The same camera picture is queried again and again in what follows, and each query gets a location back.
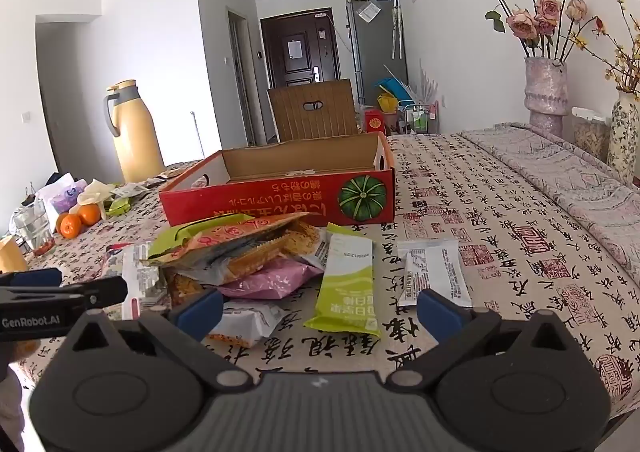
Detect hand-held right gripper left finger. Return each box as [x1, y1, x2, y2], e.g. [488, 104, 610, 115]
[62, 288, 256, 396]

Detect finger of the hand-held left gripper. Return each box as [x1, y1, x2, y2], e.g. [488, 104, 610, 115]
[0, 267, 64, 289]
[0, 275, 129, 309]

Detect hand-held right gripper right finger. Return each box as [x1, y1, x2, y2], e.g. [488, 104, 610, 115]
[387, 288, 577, 396]

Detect pink snack packet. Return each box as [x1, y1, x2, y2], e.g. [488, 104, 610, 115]
[217, 259, 325, 300]

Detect orange snack packet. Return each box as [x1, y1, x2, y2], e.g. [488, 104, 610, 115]
[145, 213, 315, 285]

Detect green white snack bar packet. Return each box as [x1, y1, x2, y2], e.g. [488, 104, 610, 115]
[303, 224, 382, 339]

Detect red cardboard box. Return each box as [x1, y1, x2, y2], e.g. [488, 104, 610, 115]
[159, 132, 397, 228]

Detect tan cracker packet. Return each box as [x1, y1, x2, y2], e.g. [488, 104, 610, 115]
[162, 269, 221, 318]

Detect tan paper bag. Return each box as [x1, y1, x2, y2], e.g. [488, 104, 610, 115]
[0, 236, 28, 273]

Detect white red snack packet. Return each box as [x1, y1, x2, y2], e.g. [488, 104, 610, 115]
[102, 242, 168, 320]

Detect glass cup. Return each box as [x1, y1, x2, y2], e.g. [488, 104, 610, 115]
[11, 204, 56, 255]

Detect orange white small packet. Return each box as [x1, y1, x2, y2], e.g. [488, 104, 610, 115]
[210, 299, 286, 348]

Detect orange fruit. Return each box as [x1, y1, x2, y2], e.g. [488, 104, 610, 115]
[77, 203, 102, 227]
[56, 213, 82, 239]

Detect purple tissue pack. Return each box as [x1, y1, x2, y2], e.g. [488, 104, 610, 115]
[37, 173, 90, 218]

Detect cream rubber glove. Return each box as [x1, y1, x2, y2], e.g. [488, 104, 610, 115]
[75, 180, 118, 220]

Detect white printed packet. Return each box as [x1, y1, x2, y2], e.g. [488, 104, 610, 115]
[112, 182, 151, 198]

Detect white cracker packet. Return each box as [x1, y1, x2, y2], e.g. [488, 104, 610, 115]
[280, 224, 332, 274]

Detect yellow thermos jug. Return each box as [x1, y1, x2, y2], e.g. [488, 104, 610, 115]
[103, 79, 167, 183]

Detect white metal pole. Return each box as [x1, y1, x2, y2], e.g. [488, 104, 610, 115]
[191, 111, 206, 163]

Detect grey folded cloth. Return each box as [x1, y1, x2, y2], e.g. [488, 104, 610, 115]
[460, 121, 640, 293]

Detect red gift box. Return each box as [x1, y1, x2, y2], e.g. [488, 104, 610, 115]
[364, 108, 387, 135]

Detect white dried grass bunch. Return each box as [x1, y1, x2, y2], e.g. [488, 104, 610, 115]
[407, 59, 441, 105]

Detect clear plastic container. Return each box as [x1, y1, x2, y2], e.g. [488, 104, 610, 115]
[571, 107, 612, 163]

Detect grey interior door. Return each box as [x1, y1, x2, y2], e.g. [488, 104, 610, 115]
[227, 7, 257, 147]

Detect pink textured vase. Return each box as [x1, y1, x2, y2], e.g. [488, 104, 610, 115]
[523, 57, 571, 138]

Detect floral patterned vase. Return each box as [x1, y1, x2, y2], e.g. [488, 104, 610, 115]
[606, 92, 640, 185]

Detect dark front door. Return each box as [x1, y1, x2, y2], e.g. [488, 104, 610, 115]
[260, 8, 342, 89]

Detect grey refrigerator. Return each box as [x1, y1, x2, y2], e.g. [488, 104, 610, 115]
[346, 0, 408, 105]

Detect white folded umbrella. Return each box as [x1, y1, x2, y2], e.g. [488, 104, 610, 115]
[391, 0, 405, 60]

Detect yellow blossom branches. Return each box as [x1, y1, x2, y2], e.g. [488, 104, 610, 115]
[570, 0, 640, 100]

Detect wire trolley rack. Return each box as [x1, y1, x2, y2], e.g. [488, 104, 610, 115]
[400, 102, 441, 135]

